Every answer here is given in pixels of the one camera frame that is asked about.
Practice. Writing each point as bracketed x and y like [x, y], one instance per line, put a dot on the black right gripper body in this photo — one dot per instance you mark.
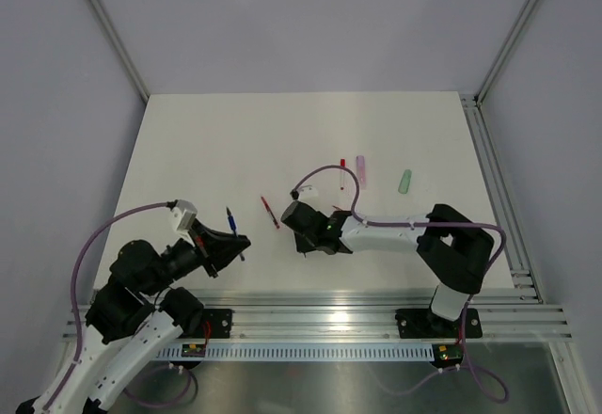
[305, 243]

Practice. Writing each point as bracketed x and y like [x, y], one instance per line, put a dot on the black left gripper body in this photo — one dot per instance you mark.
[197, 254]

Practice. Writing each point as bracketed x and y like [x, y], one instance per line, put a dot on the blue ballpoint pen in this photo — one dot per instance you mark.
[233, 228]

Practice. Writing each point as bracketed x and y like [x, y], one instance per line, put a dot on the red marker pen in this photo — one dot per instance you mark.
[270, 212]

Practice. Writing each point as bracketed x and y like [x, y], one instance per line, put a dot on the pink highlighter pen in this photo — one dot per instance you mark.
[361, 171]

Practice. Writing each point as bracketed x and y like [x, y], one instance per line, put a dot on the green highlighter pen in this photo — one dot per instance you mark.
[405, 182]

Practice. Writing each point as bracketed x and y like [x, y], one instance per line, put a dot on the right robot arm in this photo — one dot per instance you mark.
[455, 249]

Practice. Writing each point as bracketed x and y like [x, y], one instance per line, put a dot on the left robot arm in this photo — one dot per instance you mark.
[136, 314]

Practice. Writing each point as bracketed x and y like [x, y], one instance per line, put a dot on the white red marker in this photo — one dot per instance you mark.
[343, 174]

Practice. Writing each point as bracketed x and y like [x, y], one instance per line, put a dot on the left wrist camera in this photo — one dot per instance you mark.
[183, 213]

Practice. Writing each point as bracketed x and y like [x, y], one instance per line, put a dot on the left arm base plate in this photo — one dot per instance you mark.
[218, 322]

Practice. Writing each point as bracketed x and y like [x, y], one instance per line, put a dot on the aluminium rail base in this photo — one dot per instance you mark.
[517, 315]

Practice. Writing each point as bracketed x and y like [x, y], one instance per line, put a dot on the white slotted cable duct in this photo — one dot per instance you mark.
[299, 352]

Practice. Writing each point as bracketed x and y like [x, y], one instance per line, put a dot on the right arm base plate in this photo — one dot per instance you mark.
[420, 323]

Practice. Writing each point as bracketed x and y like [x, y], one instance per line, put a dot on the right side aluminium rail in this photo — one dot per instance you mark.
[516, 252]

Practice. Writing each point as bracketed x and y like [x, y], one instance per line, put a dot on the left aluminium frame post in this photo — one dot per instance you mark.
[102, 17]

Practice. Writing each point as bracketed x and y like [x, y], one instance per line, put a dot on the aluminium frame post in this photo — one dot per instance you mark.
[102, 17]
[518, 28]

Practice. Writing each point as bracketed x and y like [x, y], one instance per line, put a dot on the right aluminium frame post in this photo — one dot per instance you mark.
[518, 28]

